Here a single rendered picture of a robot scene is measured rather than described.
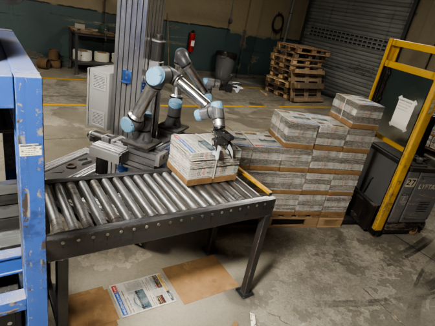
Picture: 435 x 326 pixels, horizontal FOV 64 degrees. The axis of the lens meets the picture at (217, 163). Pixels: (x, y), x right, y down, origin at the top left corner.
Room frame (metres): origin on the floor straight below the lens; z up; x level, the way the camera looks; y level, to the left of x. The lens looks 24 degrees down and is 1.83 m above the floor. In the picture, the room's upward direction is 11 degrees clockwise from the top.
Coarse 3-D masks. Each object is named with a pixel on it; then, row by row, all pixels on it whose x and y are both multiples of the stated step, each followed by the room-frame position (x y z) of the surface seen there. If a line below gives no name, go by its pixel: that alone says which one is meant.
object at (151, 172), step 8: (168, 168) 2.11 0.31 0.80; (88, 176) 1.80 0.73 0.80; (96, 176) 1.82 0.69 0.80; (104, 176) 1.84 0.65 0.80; (112, 176) 1.86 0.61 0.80; (120, 176) 1.88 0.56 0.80; (48, 184) 1.64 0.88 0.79; (64, 184) 1.69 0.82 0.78; (88, 184) 1.77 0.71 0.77; (112, 184) 1.85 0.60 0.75; (80, 192) 1.74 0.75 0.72; (104, 192) 1.82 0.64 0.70; (56, 200) 1.66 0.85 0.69
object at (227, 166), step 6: (210, 138) 2.20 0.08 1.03; (234, 144) 2.18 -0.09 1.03; (222, 150) 2.03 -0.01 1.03; (234, 150) 2.08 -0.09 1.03; (240, 150) 2.11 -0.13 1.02; (222, 156) 2.03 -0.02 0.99; (228, 156) 2.07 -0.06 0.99; (234, 156) 2.09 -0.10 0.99; (222, 162) 2.04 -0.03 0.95; (228, 162) 2.07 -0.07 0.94; (234, 162) 2.10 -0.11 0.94; (222, 168) 2.05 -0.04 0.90; (228, 168) 2.08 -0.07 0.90; (234, 168) 2.11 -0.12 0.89; (222, 174) 2.06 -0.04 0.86; (228, 174) 2.08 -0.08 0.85
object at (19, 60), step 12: (0, 36) 1.52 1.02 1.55; (12, 36) 1.58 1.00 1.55; (0, 48) 1.32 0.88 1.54; (12, 48) 1.34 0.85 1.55; (0, 60) 1.13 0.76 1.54; (12, 60) 1.14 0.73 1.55; (24, 60) 1.18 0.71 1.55; (0, 72) 0.97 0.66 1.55; (0, 84) 0.95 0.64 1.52; (12, 84) 0.97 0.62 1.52; (0, 96) 0.95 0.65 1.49; (12, 96) 0.97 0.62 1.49; (0, 108) 0.95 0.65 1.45; (12, 108) 0.96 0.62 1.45
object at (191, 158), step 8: (176, 136) 2.10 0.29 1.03; (184, 136) 2.13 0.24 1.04; (192, 136) 2.17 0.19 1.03; (176, 144) 2.05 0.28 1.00; (184, 144) 2.01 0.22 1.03; (192, 144) 2.03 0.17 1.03; (200, 144) 2.06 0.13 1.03; (176, 152) 2.06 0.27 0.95; (184, 152) 1.96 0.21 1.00; (192, 152) 1.92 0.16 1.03; (200, 152) 1.94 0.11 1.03; (208, 152) 1.97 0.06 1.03; (168, 160) 2.12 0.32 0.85; (176, 160) 2.05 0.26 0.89; (184, 160) 1.96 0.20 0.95; (192, 160) 1.90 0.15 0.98; (200, 160) 1.94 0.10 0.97; (208, 160) 1.98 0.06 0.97; (176, 168) 2.03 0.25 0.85; (184, 168) 1.95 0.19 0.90; (192, 168) 1.92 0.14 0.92; (200, 168) 1.95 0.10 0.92; (208, 168) 1.99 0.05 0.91; (184, 176) 1.93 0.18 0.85; (192, 176) 1.92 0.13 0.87; (200, 176) 1.96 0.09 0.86; (208, 176) 1.99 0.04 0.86
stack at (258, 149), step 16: (240, 144) 2.76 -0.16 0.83; (256, 144) 2.84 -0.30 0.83; (272, 144) 2.91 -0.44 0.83; (240, 160) 2.76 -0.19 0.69; (256, 160) 2.80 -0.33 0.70; (272, 160) 2.85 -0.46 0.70; (288, 160) 2.90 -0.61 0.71; (304, 160) 2.96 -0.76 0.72; (320, 160) 3.01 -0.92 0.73; (336, 160) 3.07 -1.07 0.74; (240, 176) 2.76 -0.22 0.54; (256, 176) 2.81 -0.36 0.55; (272, 176) 2.86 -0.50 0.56; (288, 176) 2.91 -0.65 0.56; (304, 176) 2.97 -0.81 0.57; (320, 176) 3.02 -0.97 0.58; (288, 208) 2.95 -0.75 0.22; (304, 208) 3.01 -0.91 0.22; (320, 208) 3.06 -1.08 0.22; (224, 224) 2.76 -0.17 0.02; (240, 224) 2.81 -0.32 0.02; (256, 224) 2.87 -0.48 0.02; (272, 224) 2.92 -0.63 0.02; (288, 224) 2.98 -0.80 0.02; (304, 224) 3.02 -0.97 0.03
